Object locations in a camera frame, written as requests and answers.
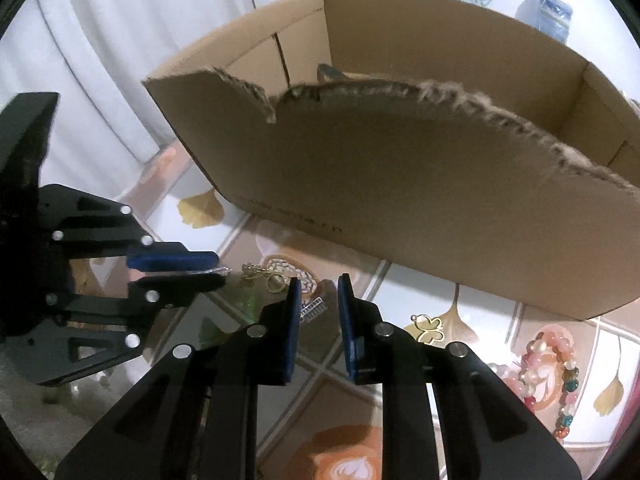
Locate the brown cardboard box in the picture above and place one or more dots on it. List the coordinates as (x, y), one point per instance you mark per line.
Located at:
(458, 147)

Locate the silver abacus charm earring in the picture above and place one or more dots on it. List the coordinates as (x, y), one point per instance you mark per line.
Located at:
(311, 309)

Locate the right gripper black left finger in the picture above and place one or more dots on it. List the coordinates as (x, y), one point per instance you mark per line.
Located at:
(194, 415)

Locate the gold charm earring cluster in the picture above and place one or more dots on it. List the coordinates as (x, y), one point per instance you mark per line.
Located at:
(275, 282)

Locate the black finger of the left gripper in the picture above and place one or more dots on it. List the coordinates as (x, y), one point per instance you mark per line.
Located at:
(172, 291)
(173, 262)

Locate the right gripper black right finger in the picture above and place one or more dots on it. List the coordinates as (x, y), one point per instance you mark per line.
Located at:
(445, 412)

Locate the floral patterned tablecloth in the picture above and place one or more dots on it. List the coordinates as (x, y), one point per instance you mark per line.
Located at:
(576, 369)

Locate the blue water jug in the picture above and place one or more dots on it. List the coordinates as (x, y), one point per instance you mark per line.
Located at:
(551, 17)

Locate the white green fluffy blanket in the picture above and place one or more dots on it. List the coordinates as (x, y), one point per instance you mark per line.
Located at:
(46, 422)

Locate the white curtain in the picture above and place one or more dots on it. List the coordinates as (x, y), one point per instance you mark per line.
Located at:
(95, 55)

